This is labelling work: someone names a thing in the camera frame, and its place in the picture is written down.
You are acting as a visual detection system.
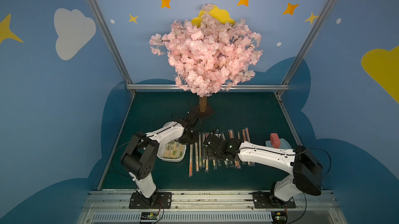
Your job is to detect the chopsticks pair eleventh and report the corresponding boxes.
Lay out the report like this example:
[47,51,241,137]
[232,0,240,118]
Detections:
[194,143,200,172]

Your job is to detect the white plastic storage box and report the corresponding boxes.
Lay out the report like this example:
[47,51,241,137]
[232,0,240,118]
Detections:
[157,139,187,162]

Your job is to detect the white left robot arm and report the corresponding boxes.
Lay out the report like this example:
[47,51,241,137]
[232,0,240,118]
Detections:
[120,112,199,200]

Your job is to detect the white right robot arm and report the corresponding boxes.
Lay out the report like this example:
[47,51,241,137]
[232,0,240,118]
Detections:
[205,134,323,205]

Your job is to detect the wrapped chopsticks panda print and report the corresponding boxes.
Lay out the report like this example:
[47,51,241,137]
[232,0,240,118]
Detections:
[164,141,175,159]

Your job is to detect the wrapped chopsticks red print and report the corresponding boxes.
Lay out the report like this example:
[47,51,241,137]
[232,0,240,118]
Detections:
[189,144,194,177]

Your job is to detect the red small brush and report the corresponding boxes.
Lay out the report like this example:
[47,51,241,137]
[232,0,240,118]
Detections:
[270,133,281,149]

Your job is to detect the pink cherry blossom tree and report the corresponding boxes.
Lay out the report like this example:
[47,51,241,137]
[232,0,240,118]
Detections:
[149,4,262,112]

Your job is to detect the light blue dustpan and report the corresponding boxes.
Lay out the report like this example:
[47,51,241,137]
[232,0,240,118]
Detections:
[265,138,292,150]

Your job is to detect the right black controller board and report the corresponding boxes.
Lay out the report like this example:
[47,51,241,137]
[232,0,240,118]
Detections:
[271,212,288,224]

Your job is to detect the left green circuit board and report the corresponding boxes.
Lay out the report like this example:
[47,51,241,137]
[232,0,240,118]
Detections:
[140,212,160,222]

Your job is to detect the horizontal aluminium back rail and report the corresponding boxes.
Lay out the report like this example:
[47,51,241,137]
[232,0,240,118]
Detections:
[126,83,289,92]

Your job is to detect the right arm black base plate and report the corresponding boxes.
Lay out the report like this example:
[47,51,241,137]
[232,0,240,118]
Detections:
[251,191,296,209]

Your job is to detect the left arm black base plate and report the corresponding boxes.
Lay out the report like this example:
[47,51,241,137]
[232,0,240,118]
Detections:
[128,191,172,209]

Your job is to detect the right floor edge rail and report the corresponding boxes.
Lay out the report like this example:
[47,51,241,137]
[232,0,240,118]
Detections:
[275,94,323,190]

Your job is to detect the floor edge rail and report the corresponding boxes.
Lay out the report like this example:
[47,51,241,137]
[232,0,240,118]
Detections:
[89,92,134,190]
[275,94,323,190]

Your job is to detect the right aluminium corner post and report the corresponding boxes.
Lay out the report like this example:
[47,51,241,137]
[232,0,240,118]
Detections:
[281,0,338,87]

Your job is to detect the aluminium corner post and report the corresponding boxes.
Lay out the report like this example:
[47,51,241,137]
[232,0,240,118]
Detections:
[281,0,338,87]
[86,0,136,97]

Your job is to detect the left floor edge rail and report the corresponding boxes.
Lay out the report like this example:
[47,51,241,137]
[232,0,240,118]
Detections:
[89,92,134,190]

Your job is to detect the front aluminium mounting rail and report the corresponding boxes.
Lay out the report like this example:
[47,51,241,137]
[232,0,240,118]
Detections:
[77,190,347,224]

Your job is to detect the left aluminium corner post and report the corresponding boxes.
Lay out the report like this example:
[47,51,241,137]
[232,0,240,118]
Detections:
[86,0,136,97]

